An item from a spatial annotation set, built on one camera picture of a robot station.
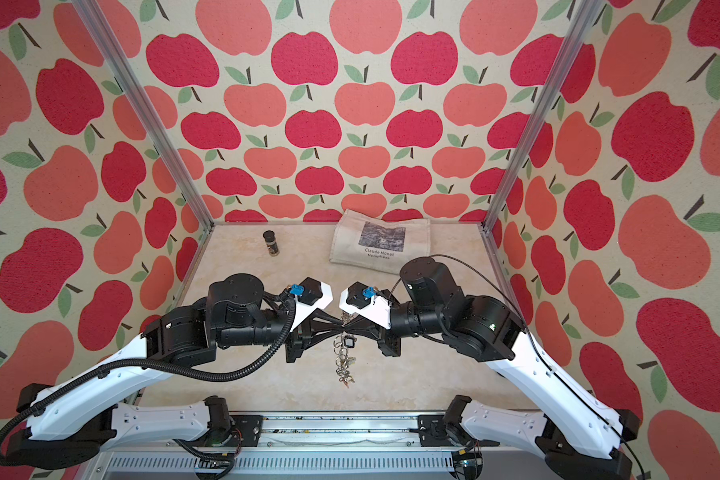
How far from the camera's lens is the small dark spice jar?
3.50 feet

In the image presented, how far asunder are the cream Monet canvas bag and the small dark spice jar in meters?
0.21

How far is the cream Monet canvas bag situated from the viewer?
41.8 inches
